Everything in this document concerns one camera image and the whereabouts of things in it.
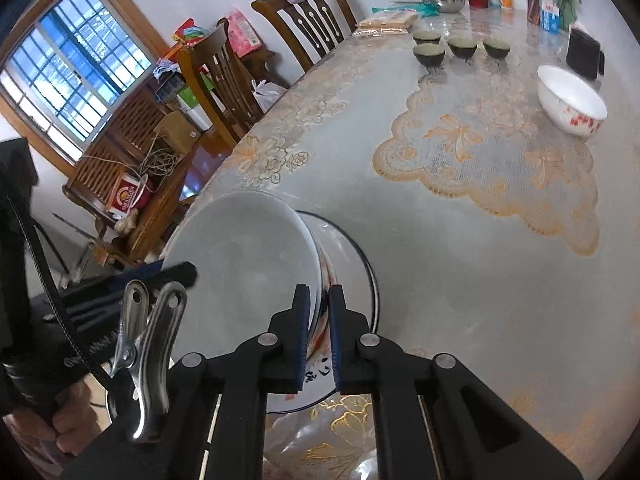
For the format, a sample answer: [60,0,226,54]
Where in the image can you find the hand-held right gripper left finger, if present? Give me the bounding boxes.
[65,284,313,480]

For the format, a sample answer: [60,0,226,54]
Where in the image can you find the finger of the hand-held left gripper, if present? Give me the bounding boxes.
[117,265,168,281]
[62,261,198,311]

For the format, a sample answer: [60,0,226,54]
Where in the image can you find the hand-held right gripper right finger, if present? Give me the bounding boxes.
[327,285,583,480]

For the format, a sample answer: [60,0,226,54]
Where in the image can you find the plain white plate black lettering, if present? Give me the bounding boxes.
[160,191,322,361]

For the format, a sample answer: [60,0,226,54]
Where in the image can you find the lotus painted large plate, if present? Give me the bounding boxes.
[265,211,379,413]

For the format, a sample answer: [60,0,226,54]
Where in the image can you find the person's left hand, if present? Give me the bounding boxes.
[0,382,108,457]

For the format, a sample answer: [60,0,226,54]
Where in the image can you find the orange and white box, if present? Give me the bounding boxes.
[106,172,146,218]

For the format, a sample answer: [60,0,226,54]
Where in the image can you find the metal spring clip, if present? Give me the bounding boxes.
[107,280,188,443]

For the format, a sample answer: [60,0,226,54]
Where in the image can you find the wooden bench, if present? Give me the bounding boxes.
[62,77,236,266]

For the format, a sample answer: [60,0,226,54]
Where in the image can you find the cardboard box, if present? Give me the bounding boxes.
[152,110,202,153]

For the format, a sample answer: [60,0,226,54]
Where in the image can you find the green and white box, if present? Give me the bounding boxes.
[175,72,216,128]

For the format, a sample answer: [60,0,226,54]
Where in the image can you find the white plastic bag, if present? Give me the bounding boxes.
[250,79,288,111]

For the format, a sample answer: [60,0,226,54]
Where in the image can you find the dark wooden chair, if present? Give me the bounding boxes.
[177,19,261,148]
[251,0,358,73]

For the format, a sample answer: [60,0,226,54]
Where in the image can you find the colourful snack packets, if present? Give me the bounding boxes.
[152,19,211,81]

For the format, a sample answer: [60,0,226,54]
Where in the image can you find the orange lace doily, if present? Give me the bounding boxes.
[372,77,601,256]

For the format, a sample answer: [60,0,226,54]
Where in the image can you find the pink box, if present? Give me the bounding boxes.
[225,8,263,58]

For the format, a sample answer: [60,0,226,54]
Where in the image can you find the tan packet of sticks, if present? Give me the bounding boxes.
[350,10,420,38]

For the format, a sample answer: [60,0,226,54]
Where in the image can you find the green plastic packet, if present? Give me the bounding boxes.
[371,5,438,18]

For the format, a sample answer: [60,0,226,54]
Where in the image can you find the white bowl with red flowers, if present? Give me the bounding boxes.
[536,65,608,137]

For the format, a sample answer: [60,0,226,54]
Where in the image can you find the blue and white milk carton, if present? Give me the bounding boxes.
[540,2,561,32]

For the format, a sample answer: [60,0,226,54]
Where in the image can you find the black ribbed cable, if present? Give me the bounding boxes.
[0,180,113,386]

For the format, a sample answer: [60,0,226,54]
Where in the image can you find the coil of rope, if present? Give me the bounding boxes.
[82,137,183,193]

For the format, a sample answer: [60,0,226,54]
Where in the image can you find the window with wooden frame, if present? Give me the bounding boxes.
[0,0,156,163]

